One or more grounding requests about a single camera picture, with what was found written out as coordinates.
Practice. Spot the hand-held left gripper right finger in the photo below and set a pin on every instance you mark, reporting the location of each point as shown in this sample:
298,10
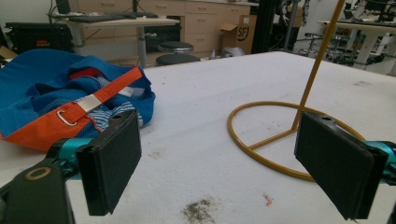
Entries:
336,161

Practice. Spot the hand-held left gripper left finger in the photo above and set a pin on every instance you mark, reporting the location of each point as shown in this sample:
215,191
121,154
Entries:
109,161

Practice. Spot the yellow metal stand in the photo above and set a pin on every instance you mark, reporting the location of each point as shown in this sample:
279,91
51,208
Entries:
280,130

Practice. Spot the blue and orange bag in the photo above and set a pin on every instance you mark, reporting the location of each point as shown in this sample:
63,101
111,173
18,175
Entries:
56,93

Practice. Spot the black round stool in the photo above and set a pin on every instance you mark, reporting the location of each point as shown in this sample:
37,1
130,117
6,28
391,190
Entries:
176,53

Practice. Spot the white table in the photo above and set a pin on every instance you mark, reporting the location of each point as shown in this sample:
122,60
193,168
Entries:
367,34

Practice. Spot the light wooden desk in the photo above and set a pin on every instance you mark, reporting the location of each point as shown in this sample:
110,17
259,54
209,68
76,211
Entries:
130,25

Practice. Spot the black equipment case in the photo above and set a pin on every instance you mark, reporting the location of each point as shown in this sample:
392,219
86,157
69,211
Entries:
37,37

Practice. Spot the cardboard box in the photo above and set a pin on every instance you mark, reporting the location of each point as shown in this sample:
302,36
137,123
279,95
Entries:
238,33

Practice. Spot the wooden cabinet with drawers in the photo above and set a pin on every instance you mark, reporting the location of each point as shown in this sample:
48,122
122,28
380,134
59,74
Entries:
205,21

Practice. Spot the black metal post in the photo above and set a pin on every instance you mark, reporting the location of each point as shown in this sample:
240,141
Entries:
264,25

